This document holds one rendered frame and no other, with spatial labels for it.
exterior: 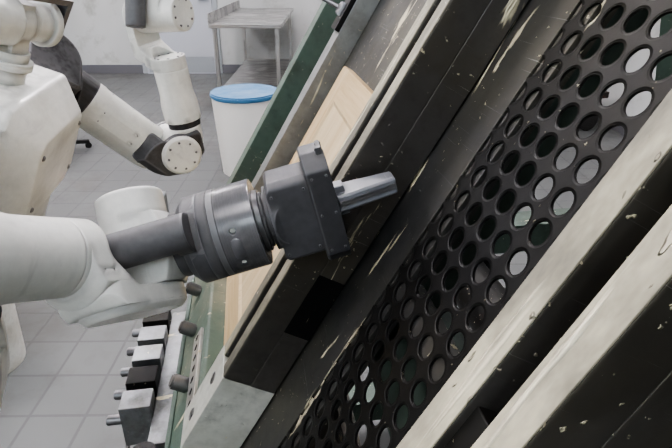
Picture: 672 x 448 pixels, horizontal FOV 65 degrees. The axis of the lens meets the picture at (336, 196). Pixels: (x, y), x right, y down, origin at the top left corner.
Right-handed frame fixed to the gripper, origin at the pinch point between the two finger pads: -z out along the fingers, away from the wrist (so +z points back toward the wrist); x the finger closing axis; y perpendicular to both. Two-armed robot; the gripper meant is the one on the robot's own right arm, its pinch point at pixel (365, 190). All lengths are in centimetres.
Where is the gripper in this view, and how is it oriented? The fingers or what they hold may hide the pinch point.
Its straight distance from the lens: 52.7
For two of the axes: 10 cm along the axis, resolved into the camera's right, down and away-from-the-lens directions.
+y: -1.6, -4.0, 9.0
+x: -2.4, -8.7, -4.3
